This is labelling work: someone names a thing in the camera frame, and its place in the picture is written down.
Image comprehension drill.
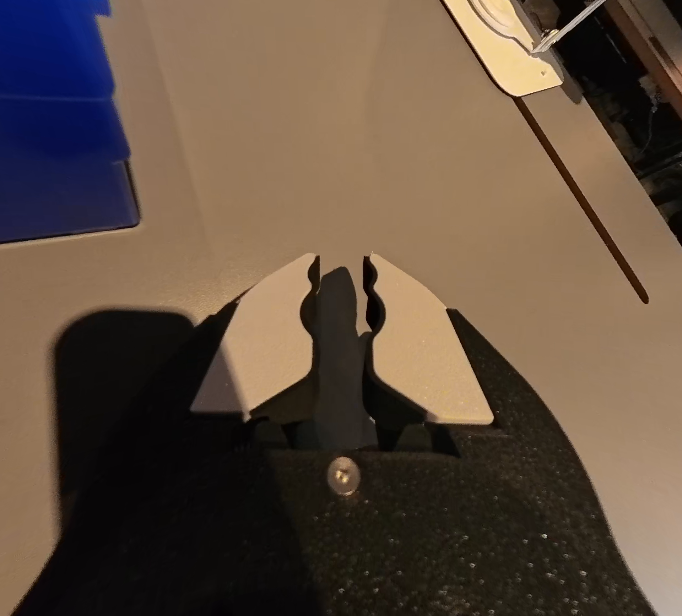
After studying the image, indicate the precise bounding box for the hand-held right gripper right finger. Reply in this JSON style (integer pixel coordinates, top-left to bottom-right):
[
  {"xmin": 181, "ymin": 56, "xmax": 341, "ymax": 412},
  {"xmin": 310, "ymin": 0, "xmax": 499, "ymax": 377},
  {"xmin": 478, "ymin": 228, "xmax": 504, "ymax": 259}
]
[{"xmin": 362, "ymin": 252, "xmax": 494, "ymax": 426}]

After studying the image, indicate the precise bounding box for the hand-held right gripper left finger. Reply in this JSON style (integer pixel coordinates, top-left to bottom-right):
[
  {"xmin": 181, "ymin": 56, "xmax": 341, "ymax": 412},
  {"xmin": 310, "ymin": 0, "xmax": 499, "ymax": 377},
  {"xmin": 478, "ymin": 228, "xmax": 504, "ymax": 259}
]
[{"xmin": 190, "ymin": 253, "xmax": 322, "ymax": 423}]

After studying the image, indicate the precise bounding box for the white desk lamp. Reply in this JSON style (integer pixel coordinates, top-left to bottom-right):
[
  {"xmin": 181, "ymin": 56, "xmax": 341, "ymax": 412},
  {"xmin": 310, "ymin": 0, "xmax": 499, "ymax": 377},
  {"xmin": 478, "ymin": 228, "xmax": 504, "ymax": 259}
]
[{"xmin": 402, "ymin": 0, "xmax": 682, "ymax": 96}]

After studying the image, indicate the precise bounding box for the blue plastic storage bin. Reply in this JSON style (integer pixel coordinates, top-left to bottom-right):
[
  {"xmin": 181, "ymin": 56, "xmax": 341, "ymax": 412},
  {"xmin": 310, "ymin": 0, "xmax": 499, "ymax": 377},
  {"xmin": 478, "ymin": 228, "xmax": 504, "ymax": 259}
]
[{"xmin": 0, "ymin": 0, "xmax": 140, "ymax": 245}]

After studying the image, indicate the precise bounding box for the brown wooden table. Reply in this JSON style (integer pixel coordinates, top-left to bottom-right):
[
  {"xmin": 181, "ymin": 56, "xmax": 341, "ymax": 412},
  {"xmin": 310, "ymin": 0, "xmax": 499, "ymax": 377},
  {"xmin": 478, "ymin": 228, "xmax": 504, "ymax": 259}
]
[{"xmin": 554, "ymin": 0, "xmax": 682, "ymax": 116}]

